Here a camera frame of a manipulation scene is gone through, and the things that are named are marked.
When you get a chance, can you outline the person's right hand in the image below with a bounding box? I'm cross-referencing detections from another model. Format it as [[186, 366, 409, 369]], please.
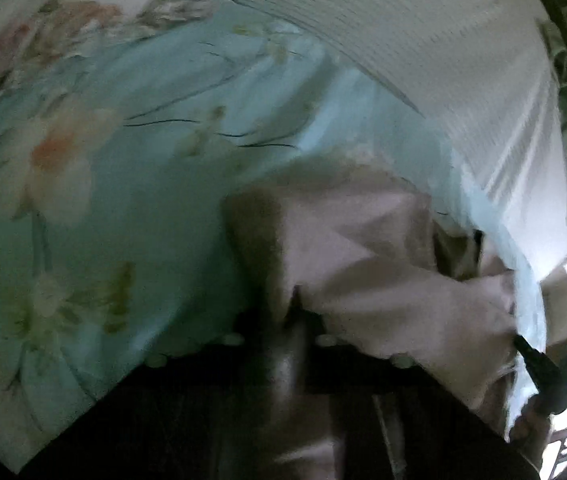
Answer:
[[507, 394, 551, 461]]

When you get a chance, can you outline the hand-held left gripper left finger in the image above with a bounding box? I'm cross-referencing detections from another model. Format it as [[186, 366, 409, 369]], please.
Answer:
[[113, 310, 289, 480]]

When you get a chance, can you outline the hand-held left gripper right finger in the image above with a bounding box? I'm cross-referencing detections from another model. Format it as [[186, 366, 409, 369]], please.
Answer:
[[306, 310, 539, 480]]

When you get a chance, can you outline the beige small garment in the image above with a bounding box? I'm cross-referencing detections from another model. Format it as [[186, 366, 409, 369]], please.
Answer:
[[220, 152, 521, 480]]

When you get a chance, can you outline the light blue floral bedsheet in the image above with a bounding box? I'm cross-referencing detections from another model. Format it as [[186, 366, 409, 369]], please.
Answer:
[[0, 0, 547, 473]]

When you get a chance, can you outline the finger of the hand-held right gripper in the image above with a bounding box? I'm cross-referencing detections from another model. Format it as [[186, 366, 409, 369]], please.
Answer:
[[512, 334, 567, 416]]

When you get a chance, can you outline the white striped cloth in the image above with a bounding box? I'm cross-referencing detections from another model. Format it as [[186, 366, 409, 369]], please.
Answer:
[[188, 0, 567, 281]]

